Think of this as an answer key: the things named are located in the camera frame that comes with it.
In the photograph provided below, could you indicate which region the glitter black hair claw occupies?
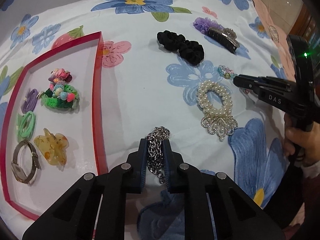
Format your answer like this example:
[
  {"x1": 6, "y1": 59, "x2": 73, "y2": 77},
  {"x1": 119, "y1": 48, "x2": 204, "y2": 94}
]
[{"x1": 208, "y1": 27, "x2": 240, "y2": 54}]

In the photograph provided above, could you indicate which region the pink flower hair clip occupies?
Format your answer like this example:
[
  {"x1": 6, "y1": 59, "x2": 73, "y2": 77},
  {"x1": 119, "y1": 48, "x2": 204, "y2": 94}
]
[{"x1": 48, "y1": 68, "x2": 73, "y2": 83}]

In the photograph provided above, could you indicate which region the light green hair tie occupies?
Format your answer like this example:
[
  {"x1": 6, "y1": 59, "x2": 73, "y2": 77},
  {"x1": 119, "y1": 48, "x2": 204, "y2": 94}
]
[{"x1": 16, "y1": 110, "x2": 37, "y2": 141}]

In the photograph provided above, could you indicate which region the amber translucent hair claw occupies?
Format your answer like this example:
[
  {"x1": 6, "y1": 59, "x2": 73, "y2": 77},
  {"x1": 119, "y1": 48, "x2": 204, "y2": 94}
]
[{"x1": 34, "y1": 128, "x2": 69, "y2": 166}]

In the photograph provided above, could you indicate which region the black velvet scrunchie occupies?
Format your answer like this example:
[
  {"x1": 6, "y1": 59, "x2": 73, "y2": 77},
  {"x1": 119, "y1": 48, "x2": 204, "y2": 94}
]
[{"x1": 157, "y1": 30, "x2": 204, "y2": 66}]

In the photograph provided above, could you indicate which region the purple hair tie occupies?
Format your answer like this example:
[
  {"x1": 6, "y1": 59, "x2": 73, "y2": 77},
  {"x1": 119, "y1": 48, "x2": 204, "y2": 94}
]
[{"x1": 21, "y1": 88, "x2": 40, "y2": 114}]

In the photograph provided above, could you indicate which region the floral white bedsheet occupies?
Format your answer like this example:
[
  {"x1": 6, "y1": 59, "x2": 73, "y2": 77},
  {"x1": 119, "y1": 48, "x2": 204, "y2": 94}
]
[{"x1": 0, "y1": 0, "x2": 308, "y2": 240}]

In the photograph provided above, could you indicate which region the person's right forearm sleeve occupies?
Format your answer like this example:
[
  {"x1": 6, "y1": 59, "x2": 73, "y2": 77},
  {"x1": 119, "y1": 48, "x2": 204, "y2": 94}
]
[{"x1": 302, "y1": 161, "x2": 320, "y2": 179}]

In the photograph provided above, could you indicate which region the pink patterned cloth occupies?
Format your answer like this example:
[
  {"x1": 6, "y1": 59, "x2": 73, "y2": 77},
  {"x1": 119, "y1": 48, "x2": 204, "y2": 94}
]
[{"x1": 253, "y1": 0, "x2": 303, "y2": 80}]

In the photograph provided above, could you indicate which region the green beaded hair tie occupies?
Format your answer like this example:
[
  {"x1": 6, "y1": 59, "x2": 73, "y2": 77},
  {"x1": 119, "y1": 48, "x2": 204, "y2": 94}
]
[{"x1": 41, "y1": 81, "x2": 80, "y2": 110}]

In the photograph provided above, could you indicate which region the colourful crystal bead bracelet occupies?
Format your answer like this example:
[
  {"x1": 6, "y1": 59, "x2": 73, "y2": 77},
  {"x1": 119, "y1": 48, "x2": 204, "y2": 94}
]
[{"x1": 217, "y1": 64, "x2": 238, "y2": 80}]

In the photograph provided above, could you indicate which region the red jewelry tray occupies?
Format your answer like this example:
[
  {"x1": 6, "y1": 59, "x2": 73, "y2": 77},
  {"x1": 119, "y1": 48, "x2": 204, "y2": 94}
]
[{"x1": 1, "y1": 32, "x2": 108, "y2": 220}]

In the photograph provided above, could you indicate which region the person's right hand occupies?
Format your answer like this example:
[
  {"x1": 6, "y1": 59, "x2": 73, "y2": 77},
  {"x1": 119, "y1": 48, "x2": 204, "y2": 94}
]
[{"x1": 283, "y1": 113, "x2": 320, "y2": 166}]

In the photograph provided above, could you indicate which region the pearl bracelet with brooch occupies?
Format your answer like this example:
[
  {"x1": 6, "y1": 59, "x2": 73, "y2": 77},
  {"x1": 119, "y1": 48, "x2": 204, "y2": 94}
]
[{"x1": 196, "y1": 80, "x2": 239, "y2": 142}]

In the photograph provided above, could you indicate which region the silver chain bracelet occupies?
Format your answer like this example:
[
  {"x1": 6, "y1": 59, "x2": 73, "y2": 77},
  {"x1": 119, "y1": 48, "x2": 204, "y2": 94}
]
[{"x1": 145, "y1": 126, "x2": 171, "y2": 184}]

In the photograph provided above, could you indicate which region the purple tulle scrunchie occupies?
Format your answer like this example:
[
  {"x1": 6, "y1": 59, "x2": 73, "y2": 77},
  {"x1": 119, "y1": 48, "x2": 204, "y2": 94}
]
[{"x1": 193, "y1": 17, "x2": 223, "y2": 35}]

